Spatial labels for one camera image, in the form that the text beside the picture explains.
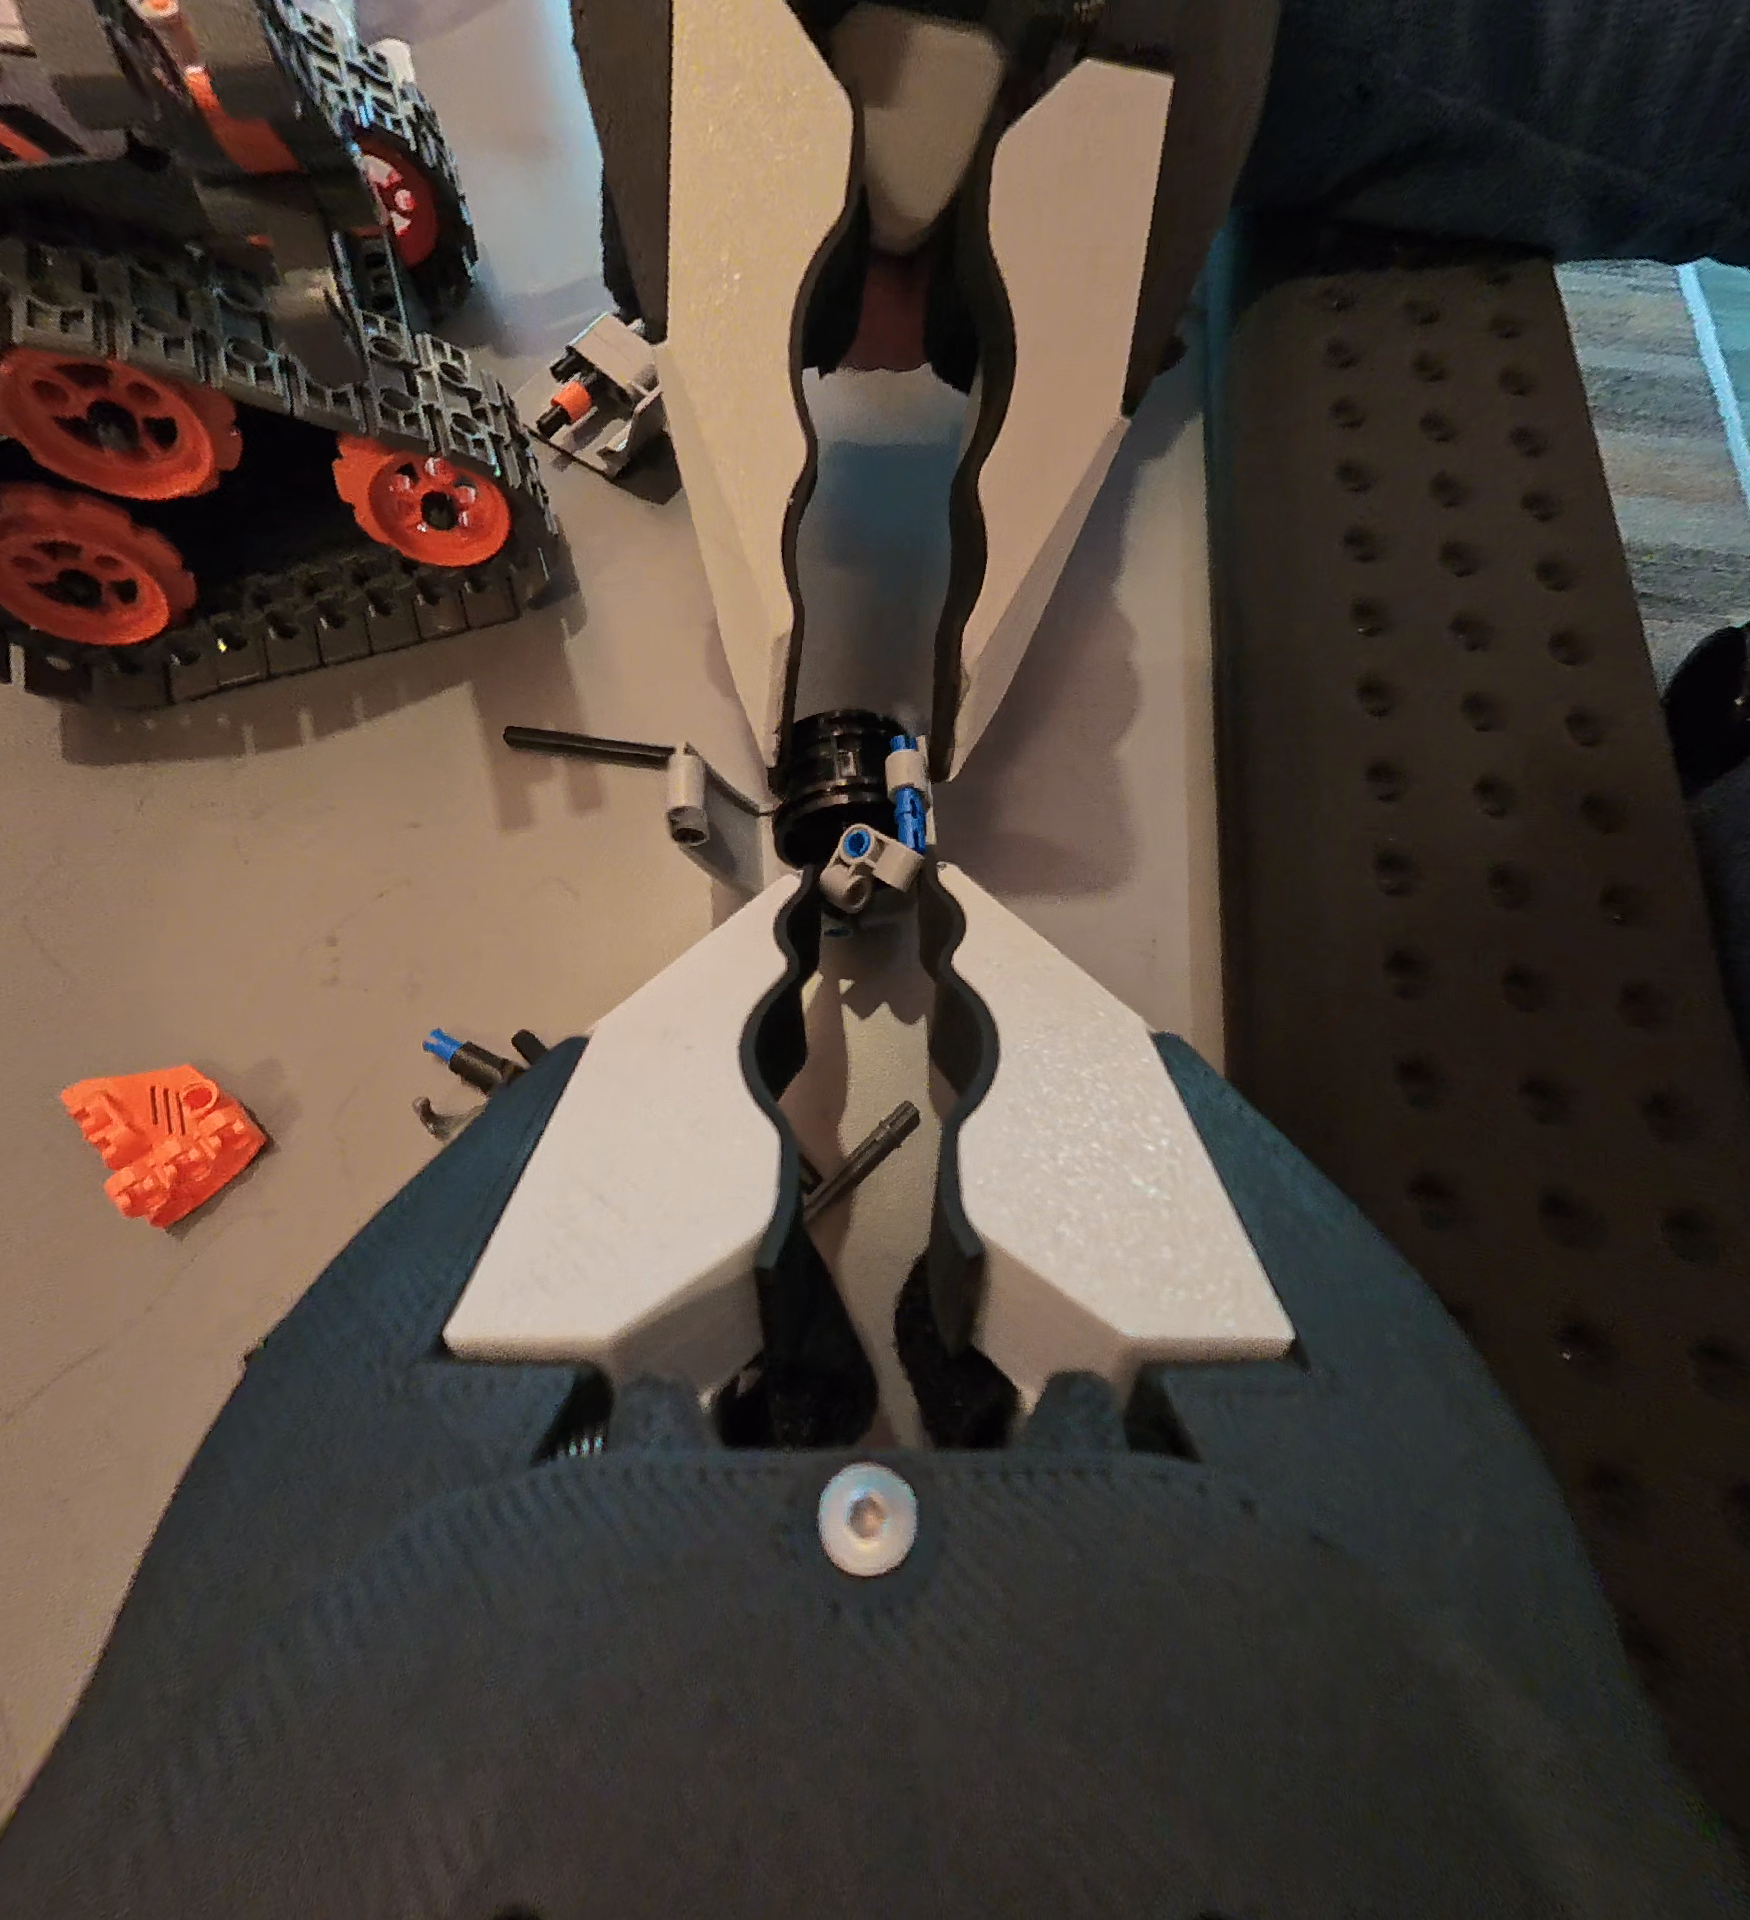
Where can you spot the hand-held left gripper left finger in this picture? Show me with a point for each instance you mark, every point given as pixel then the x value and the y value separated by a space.
pixel 620 1183

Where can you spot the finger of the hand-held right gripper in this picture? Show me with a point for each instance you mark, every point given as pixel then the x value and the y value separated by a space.
pixel 741 254
pixel 1072 254

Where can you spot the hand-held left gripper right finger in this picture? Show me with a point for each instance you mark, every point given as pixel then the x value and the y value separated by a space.
pixel 1100 1183

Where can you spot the grey cross connector piece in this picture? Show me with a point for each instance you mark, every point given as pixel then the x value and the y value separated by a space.
pixel 897 858

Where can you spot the grey connector with blue pin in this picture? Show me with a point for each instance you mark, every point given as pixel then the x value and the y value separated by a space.
pixel 906 768

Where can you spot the black toy pulley wheel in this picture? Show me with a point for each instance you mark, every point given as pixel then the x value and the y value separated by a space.
pixel 831 765

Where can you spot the person's right forearm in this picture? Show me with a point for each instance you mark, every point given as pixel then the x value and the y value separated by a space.
pixel 1535 135

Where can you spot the person's right hand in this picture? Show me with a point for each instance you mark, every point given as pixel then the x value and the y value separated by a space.
pixel 906 307

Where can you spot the grey orange sensor block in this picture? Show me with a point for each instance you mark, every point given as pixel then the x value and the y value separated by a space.
pixel 613 360

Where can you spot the blue black pin connector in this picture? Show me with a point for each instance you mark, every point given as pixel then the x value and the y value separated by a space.
pixel 482 1061

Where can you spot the dark grey curved piece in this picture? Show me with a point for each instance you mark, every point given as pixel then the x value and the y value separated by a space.
pixel 432 1117

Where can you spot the dark grey axle pin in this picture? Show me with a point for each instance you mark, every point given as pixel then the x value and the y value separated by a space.
pixel 867 1156

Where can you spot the light grey connector piece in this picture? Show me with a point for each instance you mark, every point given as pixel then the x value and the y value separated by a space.
pixel 689 781

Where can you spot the long black axle rod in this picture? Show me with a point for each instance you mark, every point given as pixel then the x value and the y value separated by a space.
pixel 590 745

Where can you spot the orange ribbed panel piece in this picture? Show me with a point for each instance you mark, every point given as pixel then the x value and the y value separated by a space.
pixel 162 1148

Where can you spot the grey orange tracked toy vehicle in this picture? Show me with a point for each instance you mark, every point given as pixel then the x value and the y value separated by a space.
pixel 95 419

